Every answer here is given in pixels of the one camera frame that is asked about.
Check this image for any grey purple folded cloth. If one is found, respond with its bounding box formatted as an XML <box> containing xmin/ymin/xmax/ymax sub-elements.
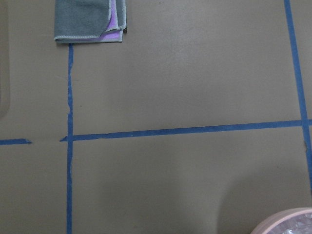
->
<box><xmin>54</xmin><ymin>0</ymin><xmax>127</xmax><ymax>44</ymax></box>

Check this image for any pink bowl of ice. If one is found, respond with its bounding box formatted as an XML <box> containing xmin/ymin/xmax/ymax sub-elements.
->
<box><xmin>251</xmin><ymin>207</ymin><xmax>312</xmax><ymax>234</ymax></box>

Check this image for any cream bear serving tray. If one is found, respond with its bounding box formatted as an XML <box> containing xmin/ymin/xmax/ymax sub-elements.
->
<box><xmin>0</xmin><ymin>0</ymin><xmax>10</xmax><ymax>118</ymax></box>

